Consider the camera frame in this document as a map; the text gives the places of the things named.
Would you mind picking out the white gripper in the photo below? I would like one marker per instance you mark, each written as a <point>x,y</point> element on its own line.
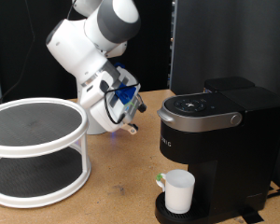
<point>99,115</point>

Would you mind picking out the white mug with green mark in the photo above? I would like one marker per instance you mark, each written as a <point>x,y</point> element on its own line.
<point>179,193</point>

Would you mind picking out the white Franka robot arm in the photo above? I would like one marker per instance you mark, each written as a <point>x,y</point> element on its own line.
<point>81,49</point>

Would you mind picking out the black Keurig water tank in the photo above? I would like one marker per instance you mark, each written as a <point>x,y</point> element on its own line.
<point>228,83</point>

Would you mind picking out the black Keurig coffee machine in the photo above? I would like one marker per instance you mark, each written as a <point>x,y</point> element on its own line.
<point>239,149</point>

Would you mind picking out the black curtain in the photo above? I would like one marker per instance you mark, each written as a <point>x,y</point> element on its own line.
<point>152,46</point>

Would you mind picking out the black slotted drip tray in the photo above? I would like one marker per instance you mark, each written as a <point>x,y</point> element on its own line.
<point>160,214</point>

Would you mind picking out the white two-tier turntable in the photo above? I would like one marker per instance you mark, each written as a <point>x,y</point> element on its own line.
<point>21,127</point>

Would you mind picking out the black tape strip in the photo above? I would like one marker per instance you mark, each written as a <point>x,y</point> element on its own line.
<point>252,215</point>

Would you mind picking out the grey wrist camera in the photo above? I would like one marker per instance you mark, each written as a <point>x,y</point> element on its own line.
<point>133,107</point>

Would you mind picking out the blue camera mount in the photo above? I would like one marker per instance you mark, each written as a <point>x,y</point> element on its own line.
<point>126,93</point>

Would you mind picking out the metal frame post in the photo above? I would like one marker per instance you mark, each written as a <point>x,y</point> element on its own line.
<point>172,46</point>

